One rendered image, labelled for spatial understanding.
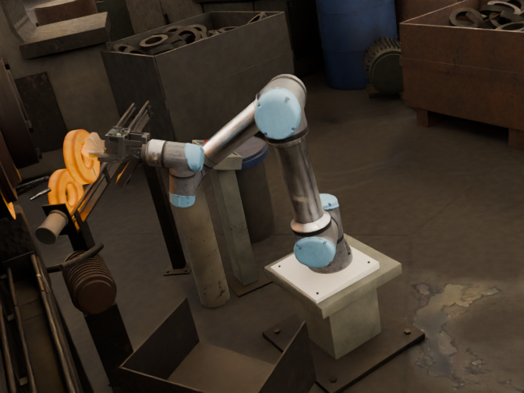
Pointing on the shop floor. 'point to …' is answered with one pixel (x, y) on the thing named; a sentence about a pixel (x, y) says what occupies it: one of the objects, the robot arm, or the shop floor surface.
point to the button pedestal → (235, 228)
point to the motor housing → (100, 313)
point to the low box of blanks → (467, 65)
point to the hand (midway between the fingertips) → (80, 150)
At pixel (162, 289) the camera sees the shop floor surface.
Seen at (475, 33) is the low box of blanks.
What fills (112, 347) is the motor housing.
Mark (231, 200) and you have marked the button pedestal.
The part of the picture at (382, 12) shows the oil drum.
